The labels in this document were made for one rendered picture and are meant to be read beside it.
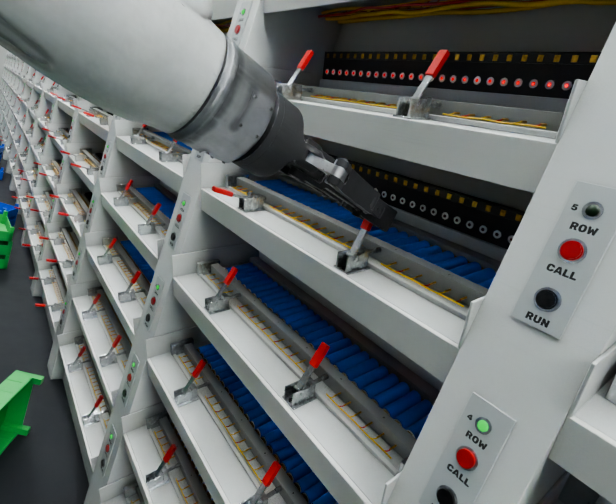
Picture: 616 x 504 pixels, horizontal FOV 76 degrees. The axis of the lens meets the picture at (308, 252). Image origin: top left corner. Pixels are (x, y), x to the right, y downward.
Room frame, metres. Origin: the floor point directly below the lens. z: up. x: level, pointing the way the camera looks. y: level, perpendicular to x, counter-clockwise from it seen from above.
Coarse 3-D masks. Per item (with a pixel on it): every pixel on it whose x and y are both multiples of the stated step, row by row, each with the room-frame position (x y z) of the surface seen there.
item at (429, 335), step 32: (224, 224) 0.73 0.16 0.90; (256, 224) 0.63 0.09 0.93; (288, 224) 0.64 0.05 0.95; (416, 224) 0.63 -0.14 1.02; (288, 256) 0.57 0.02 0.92; (320, 256) 0.53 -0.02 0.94; (320, 288) 0.51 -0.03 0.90; (352, 288) 0.47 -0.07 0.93; (384, 288) 0.46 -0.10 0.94; (384, 320) 0.43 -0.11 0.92; (416, 320) 0.40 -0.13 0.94; (448, 320) 0.41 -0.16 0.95; (416, 352) 0.40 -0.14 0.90; (448, 352) 0.37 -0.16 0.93
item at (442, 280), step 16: (256, 192) 0.76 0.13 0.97; (272, 192) 0.74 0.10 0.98; (288, 208) 0.69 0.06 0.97; (304, 208) 0.66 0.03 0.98; (304, 224) 0.63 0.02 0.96; (320, 224) 0.62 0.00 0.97; (336, 224) 0.60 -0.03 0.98; (336, 240) 0.57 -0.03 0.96; (352, 240) 0.57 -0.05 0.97; (368, 240) 0.55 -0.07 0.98; (384, 256) 0.53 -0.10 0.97; (400, 256) 0.51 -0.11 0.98; (416, 256) 0.51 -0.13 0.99; (416, 272) 0.49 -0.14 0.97; (432, 272) 0.47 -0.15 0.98; (448, 272) 0.47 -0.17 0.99; (448, 288) 0.46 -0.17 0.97; (464, 288) 0.44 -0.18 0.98; (480, 288) 0.44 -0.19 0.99
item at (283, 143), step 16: (288, 112) 0.35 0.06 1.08; (272, 128) 0.34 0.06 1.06; (288, 128) 0.35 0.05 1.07; (256, 144) 0.34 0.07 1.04; (272, 144) 0.34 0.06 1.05; (288, 144) 0.35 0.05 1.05; (304, 144) 0.36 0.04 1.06; (240, 160) 0.35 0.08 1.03; (256, 160) 0.35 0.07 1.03; (272, 160) 0.35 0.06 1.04; (288, 160) 0.36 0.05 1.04; (304, 160) 0.37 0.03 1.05; (320, 176) 0.40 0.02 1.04
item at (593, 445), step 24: (600, 360) 0.28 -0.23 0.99; (600, 384) 0.32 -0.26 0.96; (576, 408) 0.29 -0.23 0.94; (600, 408) 0.30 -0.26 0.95; (576, 432) 0.28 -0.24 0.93; (600, 432) 0.28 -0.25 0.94; (552, 456) 0.30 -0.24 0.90; (576, 456) 0.28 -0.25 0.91; (600, 456) 0.27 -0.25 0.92; (600, 480) 0.27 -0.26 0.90
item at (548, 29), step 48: (528, 0) 0.64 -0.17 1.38; (336, 48) 0.93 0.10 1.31; (384, 48) 0.82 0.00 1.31; (432, 48) 0.74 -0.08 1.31; (480, 48) 0.68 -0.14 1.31; (528, 48) 0.62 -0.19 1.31; (576, 48) 0.57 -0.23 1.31; (336, 144) 0.85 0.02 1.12; (480, 192) 0.60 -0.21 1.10; (528, 192) 0.56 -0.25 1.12; (576, 480) 0.42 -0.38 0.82
